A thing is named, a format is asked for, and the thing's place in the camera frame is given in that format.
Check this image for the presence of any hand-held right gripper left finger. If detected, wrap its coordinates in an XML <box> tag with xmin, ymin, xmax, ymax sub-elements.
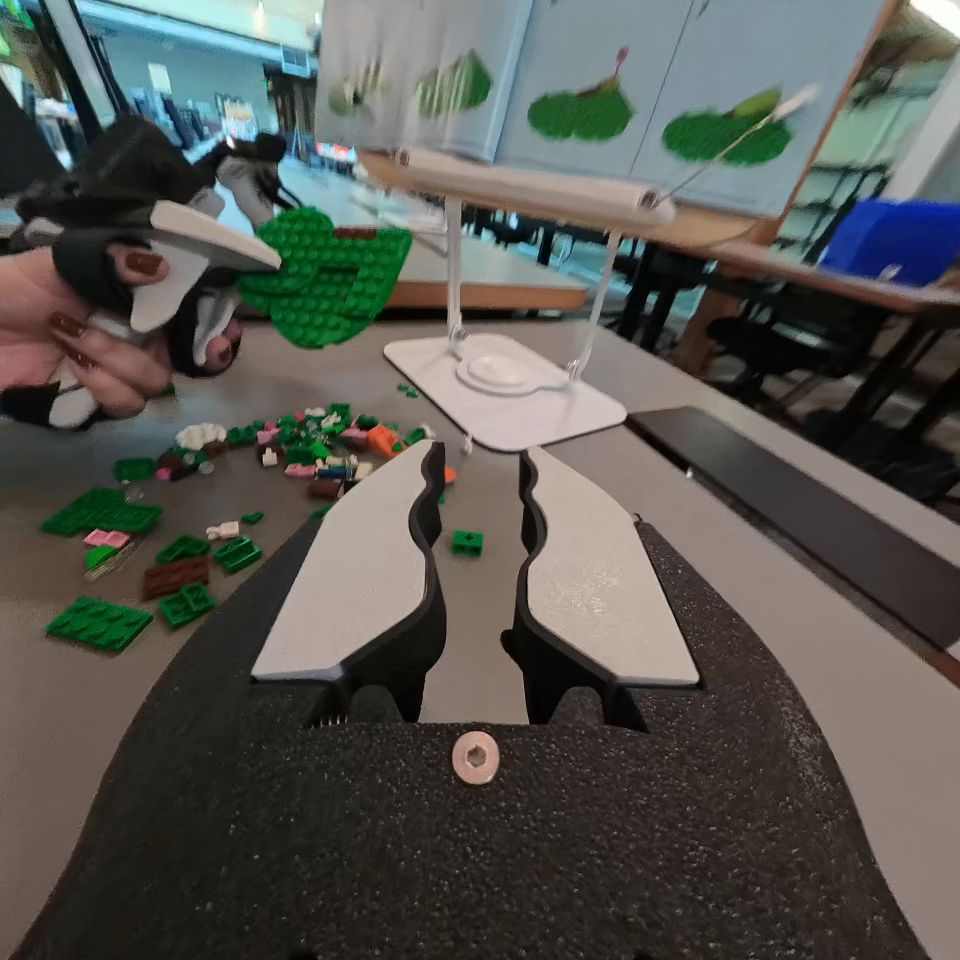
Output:
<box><xmin>249</xmin><ymin>438</ymin><xmax>450</xmax><ymax>723</ymax></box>

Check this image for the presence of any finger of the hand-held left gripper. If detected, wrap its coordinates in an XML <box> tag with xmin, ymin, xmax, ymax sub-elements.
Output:
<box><xmin>148</xmin><ymin>200</ymin><xmax>285</xmax><ymax>274</ymax></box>

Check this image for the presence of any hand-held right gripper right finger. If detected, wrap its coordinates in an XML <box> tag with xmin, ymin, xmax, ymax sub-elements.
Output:
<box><xmin>499</xmin><ymin>446</ymin><xmax>704</xmax><ymax>726</ymax></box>

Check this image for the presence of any green lego plate assembly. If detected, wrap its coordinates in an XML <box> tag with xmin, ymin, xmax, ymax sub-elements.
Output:
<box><xmin>236</xmin><ymin>206</ymin><xmax>414</xmax><ymax>351</ymax></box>

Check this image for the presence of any pile of loose lego pieces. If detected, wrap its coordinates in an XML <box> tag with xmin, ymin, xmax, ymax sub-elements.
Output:
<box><xmin>41</xmin><ymin>401</ymin><xmax>460</xmax><ymax>655</ymax></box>

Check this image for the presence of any person's left hand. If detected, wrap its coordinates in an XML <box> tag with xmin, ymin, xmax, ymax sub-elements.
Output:
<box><xmin>0</xmin><ymin>243</ymin><xmax>245</xmax><ymax>419</ymax></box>

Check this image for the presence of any orange brick separator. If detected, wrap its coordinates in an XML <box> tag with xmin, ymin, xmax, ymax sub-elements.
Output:
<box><xmin>366</xmin><ymin>423</ymin><xmax>459</xmax><ymax>485</ymax></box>

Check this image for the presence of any white book stand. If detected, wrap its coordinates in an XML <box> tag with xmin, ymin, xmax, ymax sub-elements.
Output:
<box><xmin>358</xmin><ymin>142</ymin><xmax>796</xmax><ymax>455</ymax></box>

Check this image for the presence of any grey desk with wooden edge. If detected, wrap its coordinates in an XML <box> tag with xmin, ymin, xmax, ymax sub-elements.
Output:
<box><xmin>386</xmin><ymin>232</ymin><xmax>590</xmax><ymax>312</ymax></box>

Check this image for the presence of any wooden desk with black legs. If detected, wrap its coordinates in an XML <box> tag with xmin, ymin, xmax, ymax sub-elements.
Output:
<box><xmin>675</xmin><ymin>240</ymin><xmax>960</xmax><ymax>481</ymax></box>

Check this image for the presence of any stack of blue bins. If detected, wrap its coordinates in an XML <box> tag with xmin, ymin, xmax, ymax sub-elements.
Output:
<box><xmin>819</xmin><ymin>196</ymin><xmax>960</xmax><ymax>290</ymax></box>

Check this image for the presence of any open instruction booklet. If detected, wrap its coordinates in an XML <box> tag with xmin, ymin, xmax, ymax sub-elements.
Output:
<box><xmin>315</xmin><ymin>0</ymin><xmax>894</xmax><ymax>220</ymax></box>

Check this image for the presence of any black table cable cover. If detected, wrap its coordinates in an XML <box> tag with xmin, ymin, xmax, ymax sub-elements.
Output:
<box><xmin>628</xmin><ymin>405</ymin><xmax>960</xmax><ymax>651</ymax></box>

